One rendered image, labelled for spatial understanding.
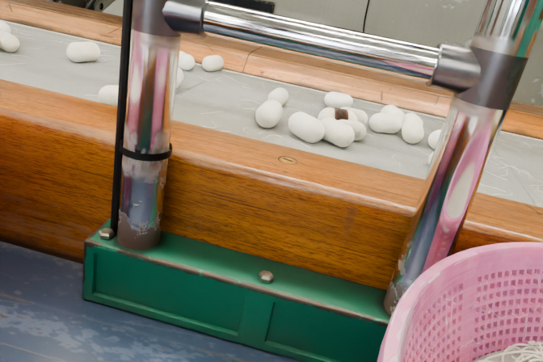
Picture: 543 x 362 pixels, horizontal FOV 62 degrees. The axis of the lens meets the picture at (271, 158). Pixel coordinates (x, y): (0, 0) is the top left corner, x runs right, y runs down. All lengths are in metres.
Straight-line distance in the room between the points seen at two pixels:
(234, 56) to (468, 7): 2.04
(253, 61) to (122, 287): 0.41
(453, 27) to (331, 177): 2.32
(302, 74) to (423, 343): 0.46
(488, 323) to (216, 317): 0.14
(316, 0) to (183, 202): 2.25
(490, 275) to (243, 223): 0.13
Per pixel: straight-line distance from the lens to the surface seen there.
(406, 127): 0.45
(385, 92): 0.60
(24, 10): 0.75
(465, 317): 0.22
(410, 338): 0.17
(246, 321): 0.26
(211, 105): 0.44
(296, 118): 0.39
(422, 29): 2.53
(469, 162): 0.21
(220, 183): 0.25
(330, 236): 0.25
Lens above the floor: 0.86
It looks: 21 degrees down
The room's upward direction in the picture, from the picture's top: 11 degrees clockwise
